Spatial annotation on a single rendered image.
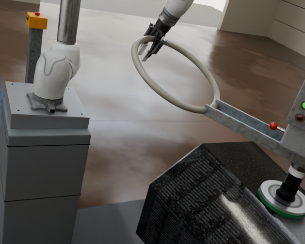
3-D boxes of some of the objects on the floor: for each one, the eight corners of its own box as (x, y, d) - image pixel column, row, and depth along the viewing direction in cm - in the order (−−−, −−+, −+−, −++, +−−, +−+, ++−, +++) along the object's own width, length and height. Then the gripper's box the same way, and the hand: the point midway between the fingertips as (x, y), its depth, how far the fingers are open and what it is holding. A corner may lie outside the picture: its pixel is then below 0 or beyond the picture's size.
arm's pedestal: (-9, 264, 198) (-4, 142, 161) (-12, 202, 236) (-9, 92, 200) (81, 250, 220) (104, 139, 184) (64, 195, 259) (80, 95, 222)
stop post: (36, 137, 313) (48, 11, 264) (40, 150, 299) (55, 20, 249) (11, 138, 304) (19, 8, 254) (15, 151, 289) (24, 16, 239)
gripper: (152, 8, 174) (128, 45, 187) (169, 32, 166) (143, 69, 180) (162, 10, 179) (138, 46, 193) (180, 34, 172) (153, 69, 185)
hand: (144, 53), depth 184 cm, fingers closed on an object, 4 cm apart
